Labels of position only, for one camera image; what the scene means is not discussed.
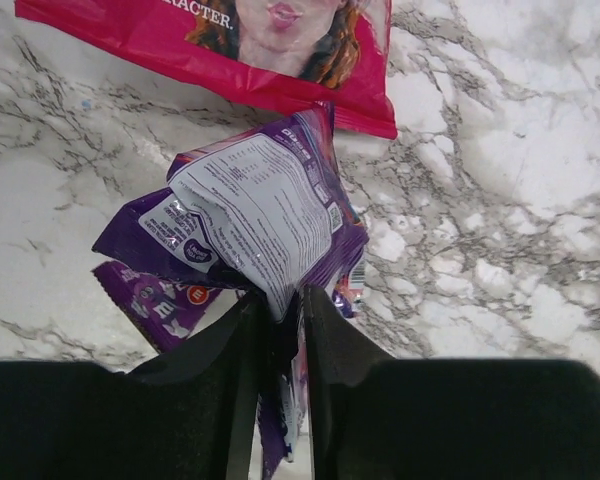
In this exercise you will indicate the pink chips bag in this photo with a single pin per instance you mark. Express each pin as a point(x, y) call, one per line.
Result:
point(280, 56)

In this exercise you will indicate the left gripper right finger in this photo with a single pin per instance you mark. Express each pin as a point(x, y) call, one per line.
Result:
point(376, 417)

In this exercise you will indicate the purple snack packet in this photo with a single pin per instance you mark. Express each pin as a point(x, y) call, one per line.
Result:
point(262, 211)

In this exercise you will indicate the purple M&M's packet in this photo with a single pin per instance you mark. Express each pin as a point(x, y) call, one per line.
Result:
point(165, 313)

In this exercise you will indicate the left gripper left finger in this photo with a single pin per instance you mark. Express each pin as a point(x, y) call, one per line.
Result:
point(185, 414)

